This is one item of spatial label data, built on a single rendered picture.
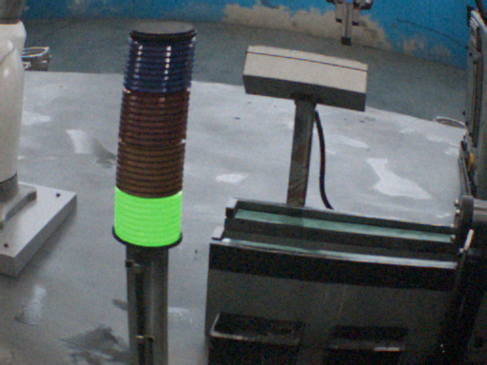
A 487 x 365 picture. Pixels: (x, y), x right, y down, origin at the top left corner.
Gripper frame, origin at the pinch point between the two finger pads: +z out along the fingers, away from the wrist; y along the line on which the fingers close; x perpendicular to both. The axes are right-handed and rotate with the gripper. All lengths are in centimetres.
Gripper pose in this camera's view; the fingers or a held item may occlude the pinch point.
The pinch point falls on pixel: (347, 23)
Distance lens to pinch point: 139.0
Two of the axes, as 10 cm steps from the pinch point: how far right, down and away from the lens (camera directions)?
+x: 0.8, 3.0, 9.5
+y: 9.8, 1.3, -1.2
